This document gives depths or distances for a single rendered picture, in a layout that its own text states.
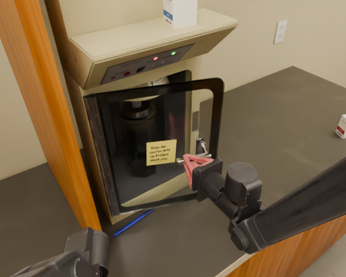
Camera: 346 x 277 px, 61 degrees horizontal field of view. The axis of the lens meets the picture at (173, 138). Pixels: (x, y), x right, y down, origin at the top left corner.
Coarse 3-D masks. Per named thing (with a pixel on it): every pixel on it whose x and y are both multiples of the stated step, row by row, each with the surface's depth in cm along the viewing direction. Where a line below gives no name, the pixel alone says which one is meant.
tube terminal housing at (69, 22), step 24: (48, 0) 55; (72, 0) 51; (96, 0) 53; (120, 0) 56; (144, 0) 58; (72, 24) 53; (96, 24) 55; (120, 24) 58; (72, 72) 60; (144, 72) 67; (168, 72) 71; (192, 72) 76; (72, 96) 69; (96, 168) 77; (96, 192) 91; (120, 216) 89
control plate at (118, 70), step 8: (176, 48) 57; (184, 48) 60; (152, 56) 56; (160, 56) 58; (168, 56) 60; (176, 56) 62; (120, 64) 52; (128, 64) 54; (136, 64) 56; (144, 64) 58; (152, 64) 61; (160, 64) 63; (112, 72) 54; (120, 72) 56; (104, 80) 57; (112, 80) 59
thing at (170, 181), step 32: (96, 96) 61; (128, 96) 63; (160, 96) 65; (192, 96) 67; (128, 128) 68; (160, 128) 70; (192, 128) 73; (128, 160) 74; (128, 192) 81; (160, 192) 84; (192, 192) 88
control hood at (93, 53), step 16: (208, 16) 62; (224, 16) 62; (96, 32) 55; (112, 32) 55; (128, 32) 55; (144, 32) 55; (160, 32) 55; (176, 32) 55; (192, 32) 55; (208, 32) 57; (224, 32) 61; (80, 48) 50; (96, 48) 49; (112, 48) 49; (128, 48) 49; (144, 48) 51; (160, 48) 54; (192, 48) 62; (208, 48) 68; (80, 64) 53; (96, 64) 48; (112, 64) 51; (80, 80) 57; (96, 80) 55
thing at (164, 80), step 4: (164, 76) 77; (156, 80) 74; (160, 80) 75; (164, 80) 77; (168, 80) 80; (144, 84) 73; (148, 84) 73; (152, 84) 73; (156, 84) 74; (160, 84) 75; (128, 88) 72
